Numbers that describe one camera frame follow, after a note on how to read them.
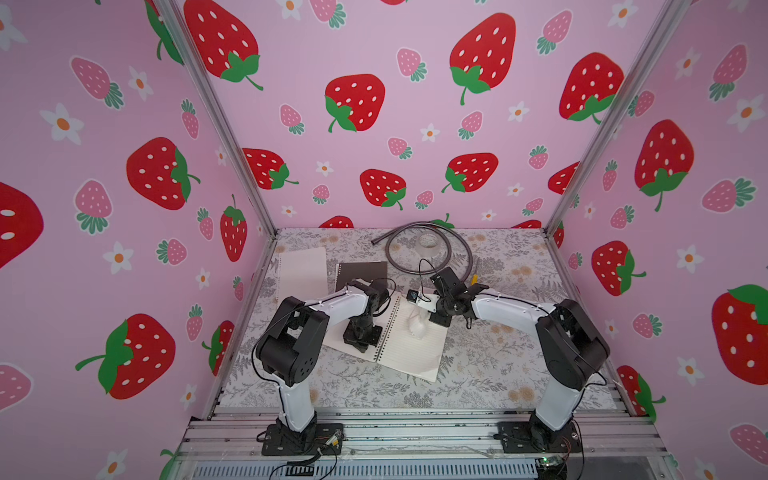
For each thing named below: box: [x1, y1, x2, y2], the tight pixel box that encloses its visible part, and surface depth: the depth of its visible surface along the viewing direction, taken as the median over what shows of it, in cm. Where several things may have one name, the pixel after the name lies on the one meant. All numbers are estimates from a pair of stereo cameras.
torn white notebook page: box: [278, 247, 328, 303], surface depth 113 cm
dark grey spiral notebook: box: [335, 261, 388, 292], surface depth 111 cm
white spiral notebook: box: [323, 294, 449, 382], surface depth 91 cm
